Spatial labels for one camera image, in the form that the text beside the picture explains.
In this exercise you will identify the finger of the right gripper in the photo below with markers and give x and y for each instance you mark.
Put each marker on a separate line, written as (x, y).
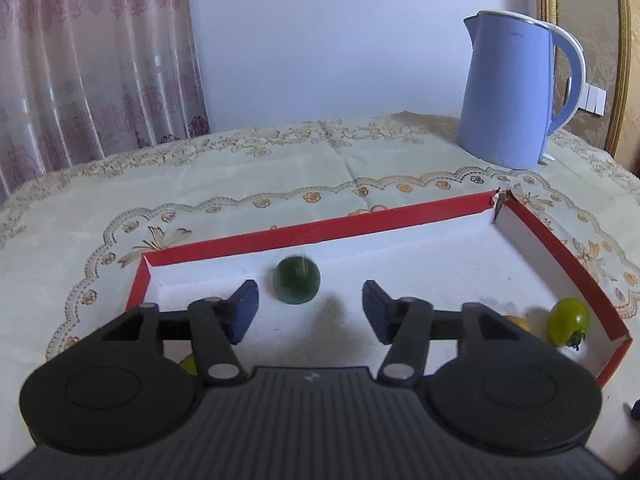
(635, 411)

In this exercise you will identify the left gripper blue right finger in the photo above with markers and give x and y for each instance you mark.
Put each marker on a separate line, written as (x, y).
(403, 324)

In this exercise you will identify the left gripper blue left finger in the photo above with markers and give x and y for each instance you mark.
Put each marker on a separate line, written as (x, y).
(216, 326)

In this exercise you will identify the green cucumber piece cut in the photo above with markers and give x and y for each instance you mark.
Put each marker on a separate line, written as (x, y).
(188, 364)

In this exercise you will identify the green cucumber end piece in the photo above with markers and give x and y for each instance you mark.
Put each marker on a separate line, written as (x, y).
(296, 280)

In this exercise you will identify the green tomato with stem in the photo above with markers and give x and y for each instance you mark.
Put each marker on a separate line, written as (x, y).
(568, 323)

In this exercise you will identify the small yellow-brown round fruit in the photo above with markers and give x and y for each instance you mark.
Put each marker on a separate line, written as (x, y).
(520, 322)

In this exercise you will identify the red cardboard box tray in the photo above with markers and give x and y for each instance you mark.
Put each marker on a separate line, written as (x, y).
(485, 248)

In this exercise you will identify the floral embroidered tablecloth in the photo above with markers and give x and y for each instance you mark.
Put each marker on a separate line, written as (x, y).
(71, 241)

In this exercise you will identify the blue electric kettle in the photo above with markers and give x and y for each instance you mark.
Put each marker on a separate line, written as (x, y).
(507, 112)

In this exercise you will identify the pink floral curtain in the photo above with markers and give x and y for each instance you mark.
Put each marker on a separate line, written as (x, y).
(82, 80)

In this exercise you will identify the white wall switch panel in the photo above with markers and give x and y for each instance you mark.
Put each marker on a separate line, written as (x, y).
(592, 99)

